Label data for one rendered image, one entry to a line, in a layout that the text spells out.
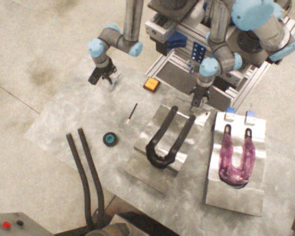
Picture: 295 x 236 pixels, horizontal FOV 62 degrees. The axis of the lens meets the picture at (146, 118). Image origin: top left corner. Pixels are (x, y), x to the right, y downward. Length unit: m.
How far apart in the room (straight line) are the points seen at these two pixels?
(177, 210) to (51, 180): 1.34
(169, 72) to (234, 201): 1.34
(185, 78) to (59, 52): 1.38
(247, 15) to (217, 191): 0.79
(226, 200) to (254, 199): 0.13
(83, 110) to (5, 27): 2.01
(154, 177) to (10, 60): 2.20
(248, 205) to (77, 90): 1.14
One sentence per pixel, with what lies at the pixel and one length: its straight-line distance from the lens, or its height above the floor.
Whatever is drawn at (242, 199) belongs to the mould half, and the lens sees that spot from 1.29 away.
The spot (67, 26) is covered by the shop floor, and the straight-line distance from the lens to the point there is 3.02.
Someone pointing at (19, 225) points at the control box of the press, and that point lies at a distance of 1.05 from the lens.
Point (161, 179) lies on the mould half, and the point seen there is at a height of 0.86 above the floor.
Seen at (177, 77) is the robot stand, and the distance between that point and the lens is 2.22.
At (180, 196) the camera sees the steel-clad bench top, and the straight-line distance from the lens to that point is 1.35.
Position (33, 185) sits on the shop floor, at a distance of 2.43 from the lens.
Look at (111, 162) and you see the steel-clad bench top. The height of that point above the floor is 0.80.
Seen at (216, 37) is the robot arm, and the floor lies 1.23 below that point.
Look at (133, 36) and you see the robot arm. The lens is 1.17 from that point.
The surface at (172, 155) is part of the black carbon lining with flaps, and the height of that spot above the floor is 0.91.
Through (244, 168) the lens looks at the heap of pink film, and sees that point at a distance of 1.32.
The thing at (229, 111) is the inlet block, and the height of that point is 0.87.
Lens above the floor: 2.15
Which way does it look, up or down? 70 degrees down
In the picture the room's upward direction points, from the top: 11 degrees counter-clockwise
